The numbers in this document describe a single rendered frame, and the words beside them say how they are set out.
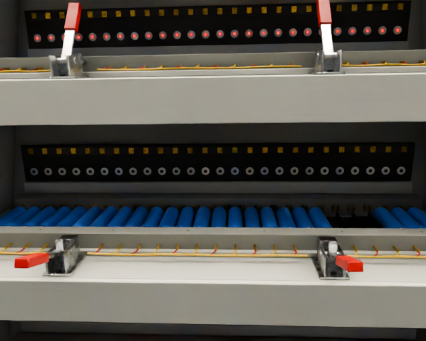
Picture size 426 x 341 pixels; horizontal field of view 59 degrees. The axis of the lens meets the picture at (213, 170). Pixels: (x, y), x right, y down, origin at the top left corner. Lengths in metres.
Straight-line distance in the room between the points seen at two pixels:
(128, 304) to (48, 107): 0.21
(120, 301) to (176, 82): 0.22
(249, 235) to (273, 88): 0.15
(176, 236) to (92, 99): 0.16
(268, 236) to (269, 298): 0.07
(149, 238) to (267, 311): 0.14
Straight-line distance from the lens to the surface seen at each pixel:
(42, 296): 0.42
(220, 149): 0.52
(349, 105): 0.39
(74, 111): 0.41
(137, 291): 0.38
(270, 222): 0.45
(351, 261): 0.32
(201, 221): 0.45
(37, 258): 0.36
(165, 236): 0.41
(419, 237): 0.45
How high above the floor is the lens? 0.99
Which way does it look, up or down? 3 degrees up
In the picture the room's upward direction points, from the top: straight up
